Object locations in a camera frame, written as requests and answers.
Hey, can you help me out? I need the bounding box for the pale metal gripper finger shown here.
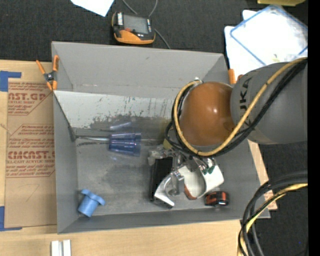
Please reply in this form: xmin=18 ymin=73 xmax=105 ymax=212
xmin=174 ymin=171 xmax=186 ymax=196
xmin=165 ymin=174 xmax=176 ymax=197

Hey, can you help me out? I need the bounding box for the black flat box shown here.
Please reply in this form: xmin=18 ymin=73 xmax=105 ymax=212
xmin=148 ymin=156 xmax=176 ymax=202

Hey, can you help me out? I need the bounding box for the white and orange container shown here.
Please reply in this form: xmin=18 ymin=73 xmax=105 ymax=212
xmin=153 ymin=163 xmax=225 ymax=209

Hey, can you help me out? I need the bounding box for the crumpled white packet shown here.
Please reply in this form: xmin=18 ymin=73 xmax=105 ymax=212
xmin=147 ymin=146 xmax=174 ymax=166

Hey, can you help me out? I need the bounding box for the orange and black tape measure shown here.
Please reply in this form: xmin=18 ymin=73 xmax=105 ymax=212
xmin=204 ymin=190 xmax=230 ymax=207

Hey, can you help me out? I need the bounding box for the blue clear plastic cup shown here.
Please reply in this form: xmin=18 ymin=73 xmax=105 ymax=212
xmin=108 ymin=132 xmax=143 ymax=158

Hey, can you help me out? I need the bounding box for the light blue plastic spool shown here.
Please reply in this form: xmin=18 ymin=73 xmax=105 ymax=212
xmin=76 ymin=188 xmax=107 ymax=219

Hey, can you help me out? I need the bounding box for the grey metal bin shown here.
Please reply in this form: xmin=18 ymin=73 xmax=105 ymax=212
xmin=51 ymin=41 xmax=272 ymax=235

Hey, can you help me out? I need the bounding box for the brown cardboard board red print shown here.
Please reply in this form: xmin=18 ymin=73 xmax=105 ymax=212
xmin=0 ymin=59 xmax=59 ymax=232

